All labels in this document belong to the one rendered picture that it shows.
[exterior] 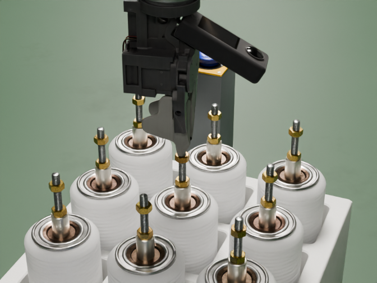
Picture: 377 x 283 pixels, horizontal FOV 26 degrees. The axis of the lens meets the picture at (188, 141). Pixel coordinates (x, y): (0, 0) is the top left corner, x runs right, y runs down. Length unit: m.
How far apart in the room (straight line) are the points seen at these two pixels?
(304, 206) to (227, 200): 0.12
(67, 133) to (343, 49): 0.78
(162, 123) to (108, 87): 0.92
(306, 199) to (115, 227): 0.26
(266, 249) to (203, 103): 0.36
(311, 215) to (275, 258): 0.13
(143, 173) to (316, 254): 0.28
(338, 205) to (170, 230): 0.29
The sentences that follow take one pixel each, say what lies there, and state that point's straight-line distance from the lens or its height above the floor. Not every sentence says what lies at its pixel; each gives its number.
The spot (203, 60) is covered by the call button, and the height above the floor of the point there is 0.33.
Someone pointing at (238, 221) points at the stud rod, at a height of 0.34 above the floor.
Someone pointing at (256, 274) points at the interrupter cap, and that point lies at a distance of 0.98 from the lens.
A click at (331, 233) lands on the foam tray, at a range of 1.18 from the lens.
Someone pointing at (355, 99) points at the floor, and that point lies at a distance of 1.91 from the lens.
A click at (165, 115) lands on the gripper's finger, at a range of 1.00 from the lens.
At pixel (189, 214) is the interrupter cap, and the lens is 1.07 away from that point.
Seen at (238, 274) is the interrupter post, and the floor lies 0.27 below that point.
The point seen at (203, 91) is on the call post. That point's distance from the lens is 1.31.
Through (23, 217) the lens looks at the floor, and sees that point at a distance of 1.52.
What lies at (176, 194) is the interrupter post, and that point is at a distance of 1.08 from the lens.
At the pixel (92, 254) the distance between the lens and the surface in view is 1.04.
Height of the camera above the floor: 0.89
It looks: 32 degrees down
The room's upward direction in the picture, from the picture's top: straight up
